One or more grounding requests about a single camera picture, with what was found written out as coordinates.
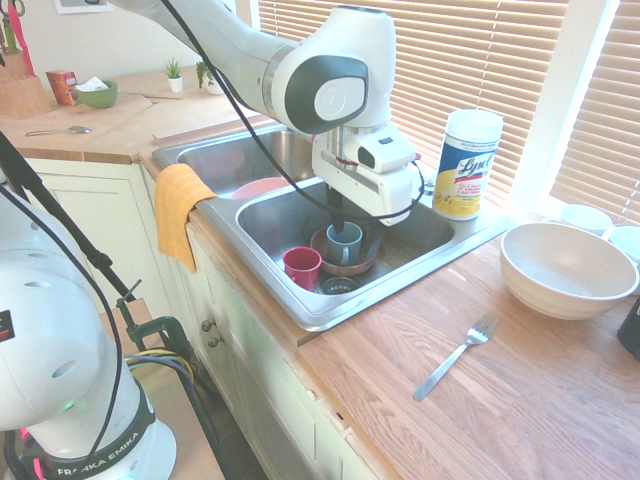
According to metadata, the stainless steel double sink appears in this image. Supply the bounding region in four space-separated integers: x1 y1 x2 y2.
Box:
151 124 516 333

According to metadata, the orange dish cloth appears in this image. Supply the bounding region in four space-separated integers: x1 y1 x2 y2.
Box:
153 163 219 275

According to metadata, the red cup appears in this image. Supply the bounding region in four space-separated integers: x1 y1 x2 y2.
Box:
282 246 324 293

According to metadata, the pink cable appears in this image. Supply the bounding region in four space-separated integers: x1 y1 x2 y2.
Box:
19 427 44 479

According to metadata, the silver metal fork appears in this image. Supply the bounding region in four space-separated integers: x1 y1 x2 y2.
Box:
413 314 500 401

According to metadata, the yellow and purple cable bundle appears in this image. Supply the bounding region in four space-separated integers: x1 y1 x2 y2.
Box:
124 349 221 451

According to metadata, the brown wooden bowl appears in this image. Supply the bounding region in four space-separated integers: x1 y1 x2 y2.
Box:
309 225 379 276

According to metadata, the green metal clamp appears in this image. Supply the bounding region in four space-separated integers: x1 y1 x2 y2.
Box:
115 279 194 361

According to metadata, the white crumpled paper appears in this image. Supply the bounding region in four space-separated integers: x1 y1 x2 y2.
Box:
73 77 110 94

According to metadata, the black stand pole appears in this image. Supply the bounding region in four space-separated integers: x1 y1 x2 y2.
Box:
0 130 132 301

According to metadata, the red cardboard box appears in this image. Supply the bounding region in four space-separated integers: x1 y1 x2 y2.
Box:
45 69 80 106

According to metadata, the green handled utensil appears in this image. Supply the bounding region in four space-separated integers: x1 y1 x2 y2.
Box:
0 9 16 54

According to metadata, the large cream bowl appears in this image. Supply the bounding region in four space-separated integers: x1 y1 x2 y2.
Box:
500 222 640 321

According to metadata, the black appliance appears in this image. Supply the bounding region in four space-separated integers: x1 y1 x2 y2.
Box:
616 295 640 362

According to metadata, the green bowl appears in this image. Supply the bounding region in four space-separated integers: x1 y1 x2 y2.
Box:
74 79 120 110

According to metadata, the narrow wooden window blind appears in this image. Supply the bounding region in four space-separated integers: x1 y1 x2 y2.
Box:
548 0 640 226

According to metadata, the cream kitchen cabinet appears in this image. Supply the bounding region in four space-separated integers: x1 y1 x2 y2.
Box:
0 157 381 480

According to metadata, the Lysol wipes canister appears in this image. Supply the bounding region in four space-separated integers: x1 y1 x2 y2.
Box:
432 108 505 222

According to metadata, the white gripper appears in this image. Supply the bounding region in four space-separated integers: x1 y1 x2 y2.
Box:
312 135 425 257

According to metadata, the pink plate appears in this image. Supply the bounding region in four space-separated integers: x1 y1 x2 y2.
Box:
230 177 294 201

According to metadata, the wooden knife block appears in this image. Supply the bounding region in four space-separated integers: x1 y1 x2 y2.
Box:
0 49 54 120

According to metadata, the wide wooden window blind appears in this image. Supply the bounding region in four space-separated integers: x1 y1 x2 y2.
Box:
257 0 570 209

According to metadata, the white wall paper sheet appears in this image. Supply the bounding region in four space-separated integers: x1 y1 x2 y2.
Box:
52 0 116 15

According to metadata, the small trailing potted plant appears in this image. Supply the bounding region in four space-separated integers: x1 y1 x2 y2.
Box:
194 60 226 96

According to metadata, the black sink drain strainer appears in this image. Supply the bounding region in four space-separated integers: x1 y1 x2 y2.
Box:
318 275 366 296

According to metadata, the grey-blue mug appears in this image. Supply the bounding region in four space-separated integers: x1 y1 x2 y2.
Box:
325 222 364 266

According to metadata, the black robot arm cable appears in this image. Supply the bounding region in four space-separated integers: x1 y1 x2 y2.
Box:
0 0 426 466

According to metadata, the silver metal spoon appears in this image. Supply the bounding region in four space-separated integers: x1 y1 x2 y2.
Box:
24 124 94 138

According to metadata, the pink handled utensil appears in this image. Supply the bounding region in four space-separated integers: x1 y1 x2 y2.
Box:
9 9 35 76

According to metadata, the small spiky potted plant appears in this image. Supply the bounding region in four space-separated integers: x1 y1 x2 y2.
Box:
163 57 185 94

